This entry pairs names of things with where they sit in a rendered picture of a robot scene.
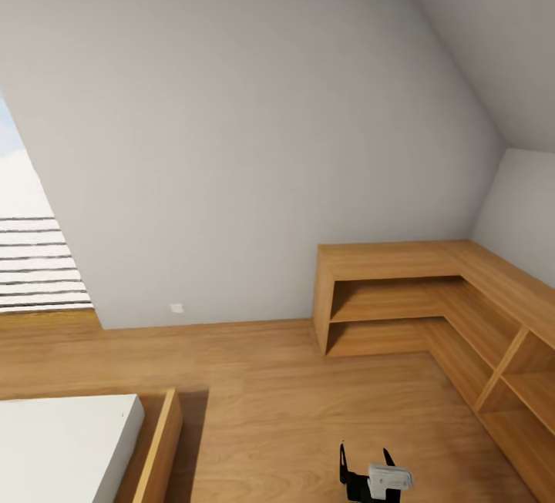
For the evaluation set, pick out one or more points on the bed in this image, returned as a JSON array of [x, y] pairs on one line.
[[105, 448]]

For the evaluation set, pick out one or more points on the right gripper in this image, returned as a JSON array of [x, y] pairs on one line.
[[357, 485]]

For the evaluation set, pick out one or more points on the fixed window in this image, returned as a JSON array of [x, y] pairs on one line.
[[39, 281]]

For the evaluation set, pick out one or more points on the bookcase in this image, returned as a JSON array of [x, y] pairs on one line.
[[364, 295], [485, 310], [518, 410]]

